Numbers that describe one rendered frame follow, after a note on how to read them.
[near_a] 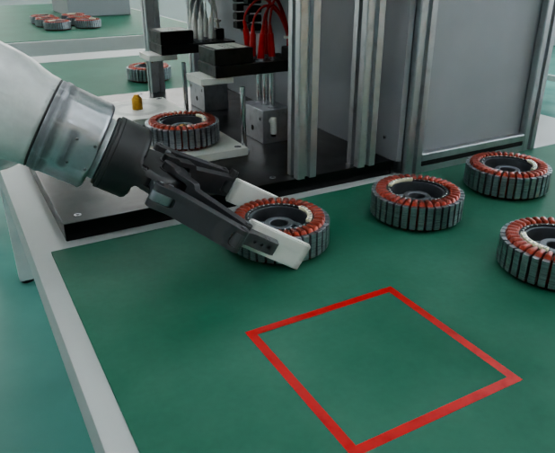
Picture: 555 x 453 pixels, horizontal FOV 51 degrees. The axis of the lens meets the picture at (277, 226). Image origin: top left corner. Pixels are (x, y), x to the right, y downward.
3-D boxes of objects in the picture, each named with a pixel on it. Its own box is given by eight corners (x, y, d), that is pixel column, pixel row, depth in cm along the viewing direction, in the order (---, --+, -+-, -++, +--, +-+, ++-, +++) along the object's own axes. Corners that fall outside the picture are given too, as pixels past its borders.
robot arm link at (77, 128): (18, 180, 53) (81, 205, 56) (56, 91, 51) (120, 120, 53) (36, 149, 62) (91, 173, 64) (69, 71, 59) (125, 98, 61)
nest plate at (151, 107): (109, 129, 102) (108, 122, 101) (88, 111, 114) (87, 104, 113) (189, 119, 108) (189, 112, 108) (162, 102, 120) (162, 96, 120)
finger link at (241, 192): (225, 200, 69) (224, 199, 70) (276, 223, 71) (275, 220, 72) (237, 179, 68) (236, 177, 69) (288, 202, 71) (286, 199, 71)
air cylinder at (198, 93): (204, 111, 113) (203, 83, 111) (189, 103, 119) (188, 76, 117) (228, 109, 115) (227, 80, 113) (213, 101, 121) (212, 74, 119)
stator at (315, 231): (235, 271, 60) (234, 239, 59) (224, 226, 70) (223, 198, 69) (340, 262, 62) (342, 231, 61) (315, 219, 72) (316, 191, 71)
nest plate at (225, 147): (153, 171, 83) (152, 163, 82) (123, 143, 94) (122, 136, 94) (248, 155, 89) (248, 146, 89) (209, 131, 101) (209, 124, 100)
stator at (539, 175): (464, 198, 79) (468, 172, 77) (462, 170, 89) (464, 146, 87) (553, 206, 76) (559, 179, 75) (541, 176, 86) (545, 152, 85)
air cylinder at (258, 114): (262, 144, 94) (262, 110, 92) (242, 133, 100) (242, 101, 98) (290, 139, 96) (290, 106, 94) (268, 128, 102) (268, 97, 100)
